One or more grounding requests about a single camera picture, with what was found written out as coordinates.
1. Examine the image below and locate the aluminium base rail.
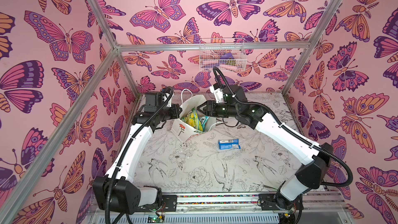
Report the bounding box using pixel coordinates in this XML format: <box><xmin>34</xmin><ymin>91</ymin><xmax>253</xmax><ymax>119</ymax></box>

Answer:
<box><xmin>86</xmin><ymin>191</ymin><xmax>349</xmax><ymax>224</ymax></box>

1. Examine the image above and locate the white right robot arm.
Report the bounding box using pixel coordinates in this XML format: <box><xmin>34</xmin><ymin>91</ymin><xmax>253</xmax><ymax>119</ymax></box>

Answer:
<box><xmin>197</xmin><ymin>86</ymin><xmax>333</xmax><ymax>210</ymax></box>

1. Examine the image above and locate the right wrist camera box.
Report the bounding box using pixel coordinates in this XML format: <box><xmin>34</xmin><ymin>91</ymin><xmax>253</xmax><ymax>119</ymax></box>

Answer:
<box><xmin>210</xmin><ymin>84</ymin><xmax>225</xmax><ymax>103</ymax></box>

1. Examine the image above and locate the green Fox's spring tea bag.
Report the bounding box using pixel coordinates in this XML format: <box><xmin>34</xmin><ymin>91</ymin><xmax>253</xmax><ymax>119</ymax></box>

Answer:
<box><xmin>182</xmin><ymin>108</ymin><xmax>202</xmax><ymax>131</ymax></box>

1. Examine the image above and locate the blue snack packet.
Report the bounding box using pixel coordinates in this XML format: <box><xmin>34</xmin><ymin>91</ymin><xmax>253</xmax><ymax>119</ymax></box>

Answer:
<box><xmin>218</xmin><ymin>139</ymin><xmax>240</xmax><ymax>150</ymax></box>

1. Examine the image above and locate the aluminium frame post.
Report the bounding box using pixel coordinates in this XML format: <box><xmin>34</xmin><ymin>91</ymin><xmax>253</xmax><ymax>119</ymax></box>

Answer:
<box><xmin>281</xmin><ymin>0</ymin><xmax>358</xmax><ymax>95</ymax></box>

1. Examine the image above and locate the white wire basket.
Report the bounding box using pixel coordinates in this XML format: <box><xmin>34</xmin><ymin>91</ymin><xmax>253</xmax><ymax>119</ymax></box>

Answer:
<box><xmin>198</xmin><ymin>37</ymin><xmax>247</xmax><ymax>73</ymax></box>

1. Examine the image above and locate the black corrugated cable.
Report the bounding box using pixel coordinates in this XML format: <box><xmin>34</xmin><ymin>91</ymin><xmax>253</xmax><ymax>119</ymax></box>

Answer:
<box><xmin>212</xmin><ymin>66</ymin><xmax>353</xmax><ymax>188</ymax></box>

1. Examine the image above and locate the teal Fox's fruits bag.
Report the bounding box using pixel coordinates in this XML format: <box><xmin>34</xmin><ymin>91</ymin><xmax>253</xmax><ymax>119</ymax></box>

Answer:
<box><xmin>200</xmin><ymin>116</ymin><xmax>209</xmax><ymax>131</ymax></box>

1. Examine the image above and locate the white paper bag with flower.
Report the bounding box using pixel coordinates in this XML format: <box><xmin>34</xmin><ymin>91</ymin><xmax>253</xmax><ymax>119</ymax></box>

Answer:
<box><xmin>171</xmin><ymin>89</ymin><xmax>222</xmax><ymax>142</ymax></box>

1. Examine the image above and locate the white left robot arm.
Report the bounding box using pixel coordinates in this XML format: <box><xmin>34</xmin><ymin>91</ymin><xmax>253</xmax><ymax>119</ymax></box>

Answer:
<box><xmin>93</xmin><ymin>104</ymin><xmax>182</xmax><ymax>214</ymax></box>

